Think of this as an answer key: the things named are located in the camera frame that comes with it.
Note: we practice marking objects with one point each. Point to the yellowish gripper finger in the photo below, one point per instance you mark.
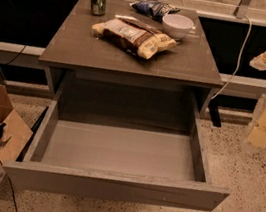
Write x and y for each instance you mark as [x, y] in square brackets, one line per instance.
[259, 62]

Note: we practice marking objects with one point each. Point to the grey top drawer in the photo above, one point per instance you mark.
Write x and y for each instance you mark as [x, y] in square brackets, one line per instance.
[120, 142]

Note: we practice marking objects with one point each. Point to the grey drawer cabinet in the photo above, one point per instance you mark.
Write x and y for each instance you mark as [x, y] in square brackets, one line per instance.
[103, 78]

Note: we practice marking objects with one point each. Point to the white bowl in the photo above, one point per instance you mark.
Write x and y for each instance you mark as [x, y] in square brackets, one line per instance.
[176, 26]

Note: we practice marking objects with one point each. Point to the blue chip bag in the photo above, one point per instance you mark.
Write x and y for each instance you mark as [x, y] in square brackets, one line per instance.
[153, 8]

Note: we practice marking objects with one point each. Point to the yellow brown snack bag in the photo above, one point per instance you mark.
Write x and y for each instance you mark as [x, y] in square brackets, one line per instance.
[134, 36]

